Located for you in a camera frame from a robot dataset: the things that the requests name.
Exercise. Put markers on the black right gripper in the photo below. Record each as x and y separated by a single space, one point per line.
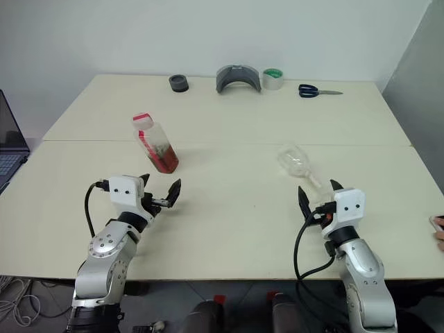
322 219

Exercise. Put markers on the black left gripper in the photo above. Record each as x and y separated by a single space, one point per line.
152 203

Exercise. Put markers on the bottle with red liquid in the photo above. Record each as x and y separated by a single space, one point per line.
159 149

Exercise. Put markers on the clear plastic bottle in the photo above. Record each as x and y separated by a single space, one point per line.
295 161

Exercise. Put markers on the red and white bottle cap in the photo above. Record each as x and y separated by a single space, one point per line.
143 120

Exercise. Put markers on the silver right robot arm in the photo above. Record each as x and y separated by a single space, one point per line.
364 274

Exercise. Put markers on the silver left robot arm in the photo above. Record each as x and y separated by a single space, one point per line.
104 256

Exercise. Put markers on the bystander's bare hand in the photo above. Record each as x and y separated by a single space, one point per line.
441 237

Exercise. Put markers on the dark grey tape roll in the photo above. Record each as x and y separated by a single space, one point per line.
179 84

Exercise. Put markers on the silver tape roll green core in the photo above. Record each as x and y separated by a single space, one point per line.
273 81

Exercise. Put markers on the grey curved visor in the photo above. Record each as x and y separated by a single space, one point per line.
222 81

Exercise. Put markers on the dark rounded shape red tag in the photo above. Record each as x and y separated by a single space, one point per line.
288 314
204 317

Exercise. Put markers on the dark laptop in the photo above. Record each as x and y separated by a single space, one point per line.
8 138

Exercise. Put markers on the grey partition panel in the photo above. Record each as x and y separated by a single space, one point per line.
419 69

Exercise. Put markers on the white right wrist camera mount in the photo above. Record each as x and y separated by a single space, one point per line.
348 206

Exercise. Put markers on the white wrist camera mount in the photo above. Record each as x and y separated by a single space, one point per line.
125 194
348 206

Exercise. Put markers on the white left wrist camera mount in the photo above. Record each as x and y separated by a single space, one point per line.
125 194

